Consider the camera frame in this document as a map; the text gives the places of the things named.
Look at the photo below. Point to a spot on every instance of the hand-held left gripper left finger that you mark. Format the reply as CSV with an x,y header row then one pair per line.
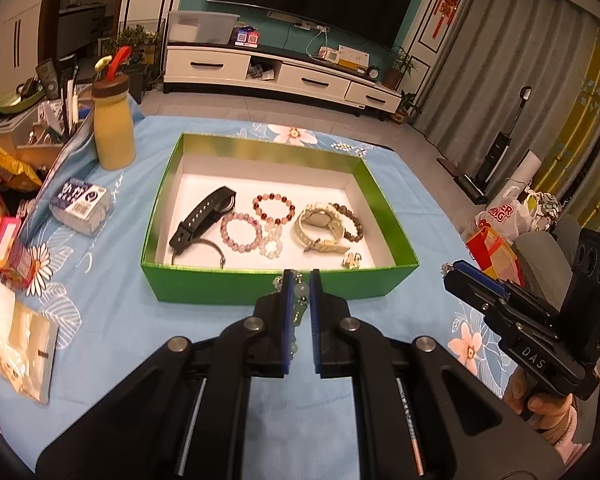
x,y
287,310

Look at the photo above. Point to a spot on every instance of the yellow box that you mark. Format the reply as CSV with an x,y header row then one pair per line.
x,y
352,57

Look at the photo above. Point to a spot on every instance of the cream tissue pack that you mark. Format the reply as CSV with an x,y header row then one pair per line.
x,y
15,340

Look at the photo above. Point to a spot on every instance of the red knot wall ornament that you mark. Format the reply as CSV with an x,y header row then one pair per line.
x,y
447,0

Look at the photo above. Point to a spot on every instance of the green cardboard box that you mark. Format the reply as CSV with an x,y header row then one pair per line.
x,y
205,285

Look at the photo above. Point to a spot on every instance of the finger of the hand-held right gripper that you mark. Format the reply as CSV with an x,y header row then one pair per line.
x,y
500,317
485,279

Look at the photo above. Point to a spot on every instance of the white plastic bag red print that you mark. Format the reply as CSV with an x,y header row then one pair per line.
x,y
510,215

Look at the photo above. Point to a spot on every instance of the blue floral tablecloth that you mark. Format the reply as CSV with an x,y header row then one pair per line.
x,y
130,335

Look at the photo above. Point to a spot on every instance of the television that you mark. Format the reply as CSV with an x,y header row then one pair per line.
x,y
310,0

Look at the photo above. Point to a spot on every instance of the green dish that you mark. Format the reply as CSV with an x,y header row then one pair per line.
x,y
20,102

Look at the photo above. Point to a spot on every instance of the yellow patterned curtain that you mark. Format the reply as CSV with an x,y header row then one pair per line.
x,y
590,110

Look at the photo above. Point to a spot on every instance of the person's right hand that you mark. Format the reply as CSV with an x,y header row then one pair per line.
x,y
545,410

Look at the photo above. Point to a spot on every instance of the small red blue sign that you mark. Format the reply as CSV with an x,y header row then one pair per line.
x,y
241,37
253,38

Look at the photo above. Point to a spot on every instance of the grey sofa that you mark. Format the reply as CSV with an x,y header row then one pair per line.
x,y
535,255

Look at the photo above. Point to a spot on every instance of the red paper bag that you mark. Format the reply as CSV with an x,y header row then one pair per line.
x,y
490,252

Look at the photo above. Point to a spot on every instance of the person's right forearm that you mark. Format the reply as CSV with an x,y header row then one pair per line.
x,y
570,435

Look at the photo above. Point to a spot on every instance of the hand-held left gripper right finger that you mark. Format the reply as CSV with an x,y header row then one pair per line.
x,y
316,320

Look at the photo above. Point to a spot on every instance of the upright vacuum cleaner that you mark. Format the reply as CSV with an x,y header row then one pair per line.
x,y
497,152

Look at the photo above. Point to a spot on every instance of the grey organizer tray with pens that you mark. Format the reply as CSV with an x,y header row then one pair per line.
x,y
25,132

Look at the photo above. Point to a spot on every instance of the pink snack box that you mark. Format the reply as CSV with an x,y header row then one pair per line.
x,y
0,245
22,267

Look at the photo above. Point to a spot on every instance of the white TV cabinet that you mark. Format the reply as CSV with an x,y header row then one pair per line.
x,y
310,80

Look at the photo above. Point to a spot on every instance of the clear storage box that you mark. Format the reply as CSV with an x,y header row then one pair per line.
x,y
200,27

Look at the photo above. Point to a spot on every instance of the cream wrist watch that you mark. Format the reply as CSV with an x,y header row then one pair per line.
x,y
317,219

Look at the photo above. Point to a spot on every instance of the potted green plant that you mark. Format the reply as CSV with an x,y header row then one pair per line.
x,y
397,67
405,110

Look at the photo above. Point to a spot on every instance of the blue satin cloth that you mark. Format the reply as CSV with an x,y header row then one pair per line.
x,y
55,170

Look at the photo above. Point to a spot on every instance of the grey curtain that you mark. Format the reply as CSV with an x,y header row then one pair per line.
x,y
505,60

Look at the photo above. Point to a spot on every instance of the yellow snack bag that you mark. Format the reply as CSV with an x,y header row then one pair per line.
x,y
5,167

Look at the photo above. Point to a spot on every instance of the white paper roll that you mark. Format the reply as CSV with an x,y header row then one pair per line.
x,y
522,167

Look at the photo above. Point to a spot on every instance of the black wrist watch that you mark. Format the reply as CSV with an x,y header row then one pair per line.
x,y
200,215

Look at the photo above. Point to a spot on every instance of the clear plastic card box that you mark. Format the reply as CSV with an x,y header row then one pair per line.
x,y
77,205

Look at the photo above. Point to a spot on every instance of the small round clock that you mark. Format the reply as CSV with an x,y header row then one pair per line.
x,y
373,72

